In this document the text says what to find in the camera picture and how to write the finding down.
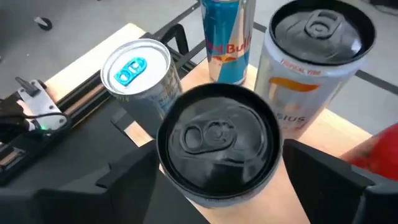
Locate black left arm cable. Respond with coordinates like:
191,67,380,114
0,111,70,131

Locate dark blue slim can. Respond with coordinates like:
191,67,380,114
100,38,183,139

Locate red Coca-Cola can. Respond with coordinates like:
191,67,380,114
340,123,398,182

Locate white slim Celsius can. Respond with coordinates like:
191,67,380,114
254,0,377,141

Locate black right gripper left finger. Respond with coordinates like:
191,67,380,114
0,139,161,224

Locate small black floor object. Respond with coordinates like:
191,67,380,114
33,16,53,32

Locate white yellow Celsius can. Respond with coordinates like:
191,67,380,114
156,82,284,208

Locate teal white slim can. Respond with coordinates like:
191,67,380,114
200,0,257,86

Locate black table mat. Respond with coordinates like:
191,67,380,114
0,99,209,224

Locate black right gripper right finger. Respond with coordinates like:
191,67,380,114
281,138,398,224

